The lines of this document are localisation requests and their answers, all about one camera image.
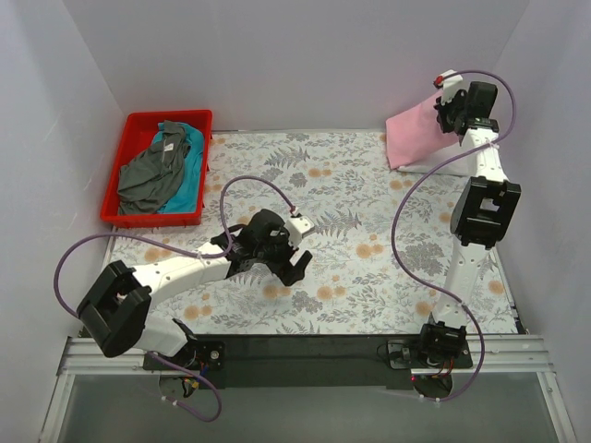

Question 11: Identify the purple cable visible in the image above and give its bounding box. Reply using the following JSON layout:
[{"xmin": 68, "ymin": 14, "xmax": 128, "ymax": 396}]
[
  {"xmin": 391, "ymin": 68, "xmax": 485, "ymax": 403},
  {"xmin": 54, "ymin": 175, "xmax": 301, "ymax": 424}
]

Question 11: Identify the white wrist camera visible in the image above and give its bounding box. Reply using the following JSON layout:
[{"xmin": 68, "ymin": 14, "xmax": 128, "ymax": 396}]
[
  {"xmin": 433, "ymin": 70, "xmax": 464, "ymax": 105},
  {"xmin": 284, "ymin": 214, "xmax": 315, "ymax": 248}
]

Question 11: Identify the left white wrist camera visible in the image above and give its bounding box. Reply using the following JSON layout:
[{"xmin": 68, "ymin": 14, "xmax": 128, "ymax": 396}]
[{"xmin": 284, "ymin": 214, "xmax": 315, "ymax": 248}]

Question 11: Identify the grey t shirt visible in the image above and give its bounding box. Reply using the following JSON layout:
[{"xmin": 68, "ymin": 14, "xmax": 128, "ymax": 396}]
[{"xmin": 117, "ymin": 121, "xmax": 191, "ymax": 215}]

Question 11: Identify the teal t shirt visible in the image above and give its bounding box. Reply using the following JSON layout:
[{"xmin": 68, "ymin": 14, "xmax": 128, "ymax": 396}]
[{"xmin": 158, "ymin": 122, "xmax": 204, "ymax": 214}]

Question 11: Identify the floral table mat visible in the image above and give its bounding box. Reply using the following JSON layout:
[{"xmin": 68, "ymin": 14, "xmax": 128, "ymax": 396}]
[{"xmin": 91, "ymin": 131, "xmax": 523, "ymax": 337}]

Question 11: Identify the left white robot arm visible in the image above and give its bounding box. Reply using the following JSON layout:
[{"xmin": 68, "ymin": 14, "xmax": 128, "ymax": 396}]
[{"xmin": 76, "ymin": 210, "xmax": 315, "ymax": 369}]

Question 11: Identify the red plastic bin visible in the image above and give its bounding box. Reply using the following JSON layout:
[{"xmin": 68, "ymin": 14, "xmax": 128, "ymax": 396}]
[{"xmin": 100, "ymin": 109, "xmax": 213, "ymax": 229}]

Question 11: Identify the pink t shirt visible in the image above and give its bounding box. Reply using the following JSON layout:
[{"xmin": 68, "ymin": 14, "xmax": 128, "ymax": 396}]
[{"xmin": 386, "ymin": 92, "xmax": 460, "ymax": 172}]

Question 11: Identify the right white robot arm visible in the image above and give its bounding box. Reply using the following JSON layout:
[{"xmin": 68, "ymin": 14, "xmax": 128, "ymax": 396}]
[{"xmin": 417, "ymin": 76, "xmax": 521, "ymax": 367}]

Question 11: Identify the folded white t shirt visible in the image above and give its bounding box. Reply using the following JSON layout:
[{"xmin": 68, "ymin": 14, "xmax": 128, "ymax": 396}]
[{"xmin": 398, "ymin": 143, "xmax": 476, "ymax": 176}]

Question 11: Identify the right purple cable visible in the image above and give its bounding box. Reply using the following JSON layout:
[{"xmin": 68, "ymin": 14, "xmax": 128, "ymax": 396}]
[{"xmin": 391, "ymin": 68, "xmax": 485, "ymax": 403}]

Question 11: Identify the aluminium rail frame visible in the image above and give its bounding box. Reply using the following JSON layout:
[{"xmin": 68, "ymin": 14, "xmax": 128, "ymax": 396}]
[{"xmin": 41, "ymin": 335, "xmax": 577, "ymax": 442}]

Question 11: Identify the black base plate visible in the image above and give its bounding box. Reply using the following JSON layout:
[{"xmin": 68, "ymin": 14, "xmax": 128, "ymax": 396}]
[{"xmin": 142, "ymin": 334, "xmax": 475, "ymax": 392}]

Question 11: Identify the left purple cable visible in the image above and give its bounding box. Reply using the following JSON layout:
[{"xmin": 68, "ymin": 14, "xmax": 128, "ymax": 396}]
[{"xmin": 54, "ymin": 175, "xmax": 301, "ymax": 424}]

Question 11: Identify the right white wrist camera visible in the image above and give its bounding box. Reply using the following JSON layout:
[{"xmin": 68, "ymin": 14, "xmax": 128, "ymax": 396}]
[{"xmin": 433, "ymin": 70, "xmax": 464, "ymax": 105}]

